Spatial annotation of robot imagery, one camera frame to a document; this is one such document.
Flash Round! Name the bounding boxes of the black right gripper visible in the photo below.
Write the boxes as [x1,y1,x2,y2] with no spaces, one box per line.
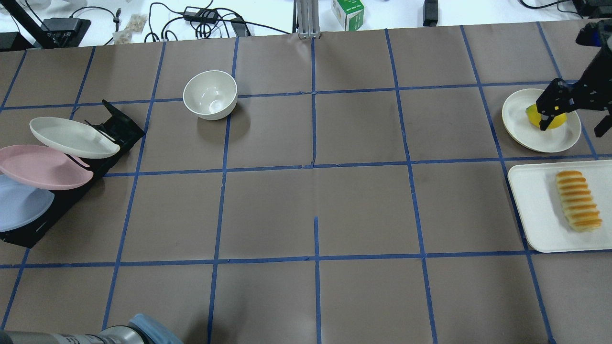
[537,78,612,138]

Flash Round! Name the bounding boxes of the striped bread roll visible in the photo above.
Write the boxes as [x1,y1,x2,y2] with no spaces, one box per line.
[556,170,603,232]

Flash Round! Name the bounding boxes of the light blue plate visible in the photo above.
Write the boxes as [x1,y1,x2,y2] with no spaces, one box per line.
[0,174,55,233]

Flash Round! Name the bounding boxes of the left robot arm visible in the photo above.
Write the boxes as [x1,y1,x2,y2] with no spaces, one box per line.
[0,313,182,344]

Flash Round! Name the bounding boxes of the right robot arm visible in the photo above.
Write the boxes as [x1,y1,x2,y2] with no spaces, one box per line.
[535,19,612,138]

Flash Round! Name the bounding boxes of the cream round plate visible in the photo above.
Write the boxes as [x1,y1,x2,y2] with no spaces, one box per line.
[502,88,582,153]

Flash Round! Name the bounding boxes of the black plate rack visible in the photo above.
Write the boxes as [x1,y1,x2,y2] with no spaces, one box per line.
[0,101,145,248]

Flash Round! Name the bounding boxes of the white plate in rack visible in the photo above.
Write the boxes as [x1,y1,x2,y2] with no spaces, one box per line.
[29,116,120,159]

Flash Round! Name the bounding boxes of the pink plate in rack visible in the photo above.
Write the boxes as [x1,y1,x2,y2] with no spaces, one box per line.
[0,145,94,190]

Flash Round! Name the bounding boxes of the yellow lemon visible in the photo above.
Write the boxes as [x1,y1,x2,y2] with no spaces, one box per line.
[526,104,568,129]

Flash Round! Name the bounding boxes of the white rectangular tray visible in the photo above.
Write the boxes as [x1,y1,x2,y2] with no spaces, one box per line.
[508,160,612,253]

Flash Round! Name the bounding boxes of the green white carton box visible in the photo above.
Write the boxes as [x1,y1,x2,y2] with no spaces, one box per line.
[331,0,365,31]

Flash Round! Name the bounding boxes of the white ceramic bowl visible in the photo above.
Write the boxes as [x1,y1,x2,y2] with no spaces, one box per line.
[182,70,238,120]

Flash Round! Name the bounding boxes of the black power adapter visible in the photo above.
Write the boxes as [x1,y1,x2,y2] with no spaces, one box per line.
[182,6,221,24]

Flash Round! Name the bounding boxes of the aluminium frame post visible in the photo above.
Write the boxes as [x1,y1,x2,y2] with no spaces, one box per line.
[292,0,320,39]

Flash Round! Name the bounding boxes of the black camera stand base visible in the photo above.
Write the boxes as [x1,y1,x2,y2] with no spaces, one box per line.
[0,18,91,52]

